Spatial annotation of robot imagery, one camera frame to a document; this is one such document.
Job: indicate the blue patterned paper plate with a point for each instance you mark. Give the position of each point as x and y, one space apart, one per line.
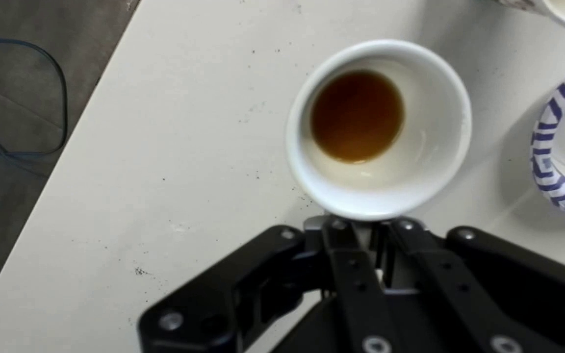
550 177

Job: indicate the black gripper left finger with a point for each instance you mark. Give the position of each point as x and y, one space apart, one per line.
256 281

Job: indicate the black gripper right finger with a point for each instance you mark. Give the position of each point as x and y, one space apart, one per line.
491 287

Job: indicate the small white mug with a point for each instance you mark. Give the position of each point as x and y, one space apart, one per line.
427 163

